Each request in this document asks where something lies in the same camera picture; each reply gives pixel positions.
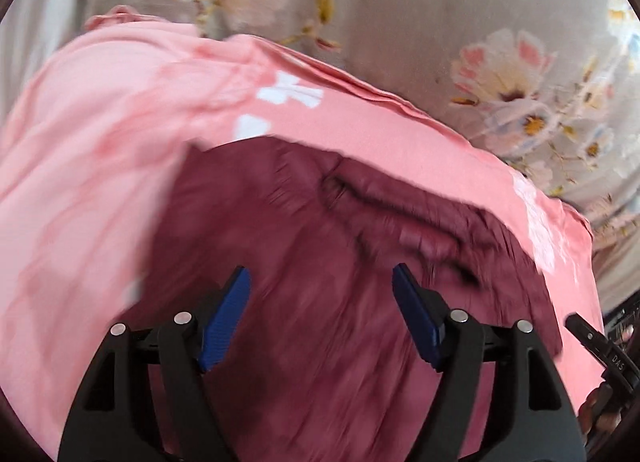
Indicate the grey floral bed sheet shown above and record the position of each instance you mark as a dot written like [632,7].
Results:
[425,17]

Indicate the white satin curtain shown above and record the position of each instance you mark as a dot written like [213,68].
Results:
[35,42]

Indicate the person's right hand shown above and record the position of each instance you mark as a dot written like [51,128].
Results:
[602,412]

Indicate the pink fleece blanket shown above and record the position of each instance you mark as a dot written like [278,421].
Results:
[100,142]

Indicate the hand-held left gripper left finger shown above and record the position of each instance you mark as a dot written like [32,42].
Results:
[225,322]

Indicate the maroon quilted jacket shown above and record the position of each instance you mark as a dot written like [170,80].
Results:
[310,242]

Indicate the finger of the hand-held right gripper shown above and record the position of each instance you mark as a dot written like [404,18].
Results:
[587,337]

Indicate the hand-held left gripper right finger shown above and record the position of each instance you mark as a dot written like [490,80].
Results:
[417,317]

